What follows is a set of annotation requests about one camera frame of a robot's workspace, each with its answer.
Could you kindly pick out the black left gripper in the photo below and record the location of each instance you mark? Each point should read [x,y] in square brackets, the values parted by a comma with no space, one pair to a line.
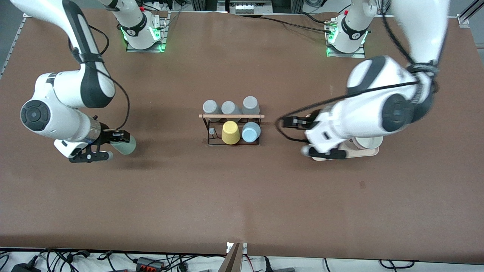
[311,120]

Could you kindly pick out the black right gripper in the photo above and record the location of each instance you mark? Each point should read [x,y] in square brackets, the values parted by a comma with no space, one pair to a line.
[106,136]

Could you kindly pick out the pale green cup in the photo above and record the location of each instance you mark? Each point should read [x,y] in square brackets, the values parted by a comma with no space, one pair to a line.
[126,148]

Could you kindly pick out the light blue cup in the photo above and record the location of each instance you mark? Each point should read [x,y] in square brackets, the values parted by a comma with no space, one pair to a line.
[251,133]

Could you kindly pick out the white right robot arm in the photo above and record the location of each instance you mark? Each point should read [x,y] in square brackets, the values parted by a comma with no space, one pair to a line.
[60,94]

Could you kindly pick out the grey cup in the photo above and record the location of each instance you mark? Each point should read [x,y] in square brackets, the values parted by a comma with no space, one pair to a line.
[250,105]
[211,107]
[229,108]

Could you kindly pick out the yellow cup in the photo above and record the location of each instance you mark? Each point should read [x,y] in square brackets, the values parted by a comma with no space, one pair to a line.
[230,133]

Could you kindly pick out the beige rabbit print tray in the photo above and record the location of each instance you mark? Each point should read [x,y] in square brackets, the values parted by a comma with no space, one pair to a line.
[359,153]

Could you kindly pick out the white bowl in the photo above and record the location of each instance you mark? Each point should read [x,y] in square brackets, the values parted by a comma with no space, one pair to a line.
[368,142]

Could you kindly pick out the orange black connector block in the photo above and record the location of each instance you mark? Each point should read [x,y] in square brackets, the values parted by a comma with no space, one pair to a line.
[149,263]

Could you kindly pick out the white label plate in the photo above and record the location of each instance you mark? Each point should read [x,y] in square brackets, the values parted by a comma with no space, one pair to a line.
[245,248]

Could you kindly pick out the black power adapter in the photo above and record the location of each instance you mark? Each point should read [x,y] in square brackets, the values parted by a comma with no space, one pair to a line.
[26,268]

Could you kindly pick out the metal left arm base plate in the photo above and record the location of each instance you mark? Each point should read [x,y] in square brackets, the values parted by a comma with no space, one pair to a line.
[361,54]

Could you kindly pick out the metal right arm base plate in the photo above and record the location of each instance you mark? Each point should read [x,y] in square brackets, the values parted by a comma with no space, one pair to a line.
[163,37]

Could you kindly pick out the aluminium table edge rail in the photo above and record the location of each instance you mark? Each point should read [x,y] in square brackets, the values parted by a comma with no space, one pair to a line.
[13,41]

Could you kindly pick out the brown angled post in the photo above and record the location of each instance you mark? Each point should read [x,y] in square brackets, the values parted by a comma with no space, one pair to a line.
[232,261]

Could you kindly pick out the aluminium corner bracket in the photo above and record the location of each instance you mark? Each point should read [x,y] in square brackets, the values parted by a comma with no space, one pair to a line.
[467,17]

